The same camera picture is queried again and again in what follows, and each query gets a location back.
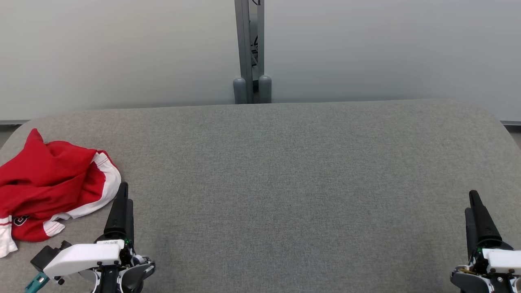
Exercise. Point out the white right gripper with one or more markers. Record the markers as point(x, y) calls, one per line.
point(502, 260)

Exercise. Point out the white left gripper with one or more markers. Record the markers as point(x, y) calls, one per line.
point(85, 256)

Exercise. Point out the red shorts with white stripe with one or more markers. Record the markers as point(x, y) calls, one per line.
point(110, 179)

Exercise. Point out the teal left camera plug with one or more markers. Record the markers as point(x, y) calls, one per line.
point(37, 282)

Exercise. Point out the grey floor rail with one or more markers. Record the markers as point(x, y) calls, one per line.
point(12, 121)

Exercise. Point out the grey cylindrical post foot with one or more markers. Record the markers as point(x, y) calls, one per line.
point(239, 91)
point(265, 89)

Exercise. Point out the grey metal partition post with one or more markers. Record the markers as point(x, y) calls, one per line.
point(243, 40)

